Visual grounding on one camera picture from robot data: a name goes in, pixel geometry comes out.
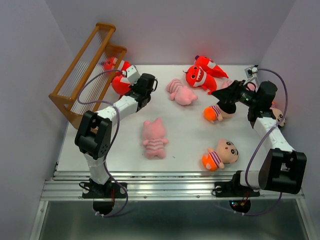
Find boy doll orange pants right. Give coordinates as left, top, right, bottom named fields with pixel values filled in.
left=270, top=101, right=286, bottom=128

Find boy doll orange pants middle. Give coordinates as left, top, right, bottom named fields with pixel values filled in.
left=203, top=101, right=237, bottom=123

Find wooden tiered shelf rack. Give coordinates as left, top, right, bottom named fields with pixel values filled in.
left=49, top=22, right=127, bottom=129

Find pink striped pig plush right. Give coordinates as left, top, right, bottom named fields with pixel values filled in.
left=220, top=79, right=257, bottom=91

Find aluminium front mounting rail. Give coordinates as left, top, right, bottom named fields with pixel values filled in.
left=39, top=170, right=306, bottom=202

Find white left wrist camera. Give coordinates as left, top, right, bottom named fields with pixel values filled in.
left=125, top=65, right=141, bottom=85

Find pink striped pig plush back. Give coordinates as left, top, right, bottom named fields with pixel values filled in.
left=166, top=78, right=198, bottom=106

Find pink striped pig plush front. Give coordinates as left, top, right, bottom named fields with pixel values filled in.
left=142, top=118, right=169, bottom=160

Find boy doll orange pants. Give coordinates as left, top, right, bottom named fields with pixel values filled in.
left=203, top=101, right=237, bottom=123
left=201, top=139, right=240, bottom=172
left=270, top=101, right=286, bottom=128

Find pink striped pig plush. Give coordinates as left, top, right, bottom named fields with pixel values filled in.
left=142, top=118, right=169, bottom=160
left=220, top=79, right=257, bottom=91
left=166, top=78, right=198, bottom=106

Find red shark plush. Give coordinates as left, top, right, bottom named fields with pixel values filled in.
left=194, top=55, right=229, bottom=79
left=185, top=65, right=218, bottom=95
left=111, top=75, right=131, bottom=96
left=102, top=56, right=133, bottom=76

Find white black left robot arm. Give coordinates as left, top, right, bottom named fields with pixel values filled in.
left=74, top=73, right=158, bottom=199

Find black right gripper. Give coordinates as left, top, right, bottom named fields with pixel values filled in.
left=210, top=79, right=259, bottom=108

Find boy doll orange pants front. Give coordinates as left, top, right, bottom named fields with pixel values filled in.
left=201, top=139, right=240, bottom=172

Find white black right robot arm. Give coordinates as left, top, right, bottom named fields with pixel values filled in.
left=212, top=80, right=307, bottom=198

